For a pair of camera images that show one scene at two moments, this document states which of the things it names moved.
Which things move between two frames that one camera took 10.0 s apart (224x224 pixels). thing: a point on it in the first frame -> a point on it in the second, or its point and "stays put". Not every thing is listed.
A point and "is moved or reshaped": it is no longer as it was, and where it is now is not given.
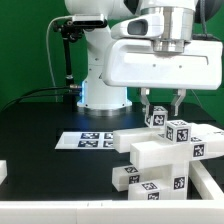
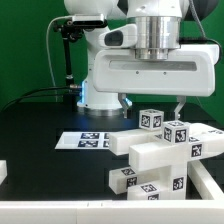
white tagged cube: [178, 131] stays put
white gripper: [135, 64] stays put
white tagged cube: [157, 117] is moved or reshaped
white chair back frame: [151, 148] stays put
